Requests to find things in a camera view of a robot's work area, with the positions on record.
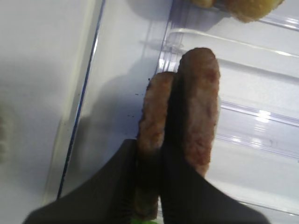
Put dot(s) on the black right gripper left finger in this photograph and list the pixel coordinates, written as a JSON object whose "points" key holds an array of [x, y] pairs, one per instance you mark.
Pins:
{"points": [[106, 198]]}

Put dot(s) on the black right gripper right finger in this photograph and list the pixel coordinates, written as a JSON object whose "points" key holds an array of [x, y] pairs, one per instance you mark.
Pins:
{"points": [[186, 197]]}

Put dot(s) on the meat patty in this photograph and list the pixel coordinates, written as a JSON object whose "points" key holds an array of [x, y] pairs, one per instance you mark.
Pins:
{"points": [[200, 78], [150, 138]]}

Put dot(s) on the large lettuce leaf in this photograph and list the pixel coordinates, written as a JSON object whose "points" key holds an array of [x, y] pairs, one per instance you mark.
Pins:
{"points": [[139, 221]]}

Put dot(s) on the right clear acrylic rack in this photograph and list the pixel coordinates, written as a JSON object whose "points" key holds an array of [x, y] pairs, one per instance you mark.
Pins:
{"points": [[255, 158]]}

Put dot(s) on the cream metal tray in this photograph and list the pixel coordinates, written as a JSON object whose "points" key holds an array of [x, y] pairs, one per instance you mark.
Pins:
{"points": [[46, 48]]}

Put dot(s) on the rear left bun half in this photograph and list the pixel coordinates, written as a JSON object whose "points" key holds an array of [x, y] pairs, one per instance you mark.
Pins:
{"points": [[203, 3]]}

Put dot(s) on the bun half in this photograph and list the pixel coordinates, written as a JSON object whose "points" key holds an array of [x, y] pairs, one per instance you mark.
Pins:
{"points": [[251, 10], [203, 3]]}

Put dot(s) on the rear right bun half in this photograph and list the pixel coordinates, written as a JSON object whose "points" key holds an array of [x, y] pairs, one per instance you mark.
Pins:
{"points": [[251, 10]]}

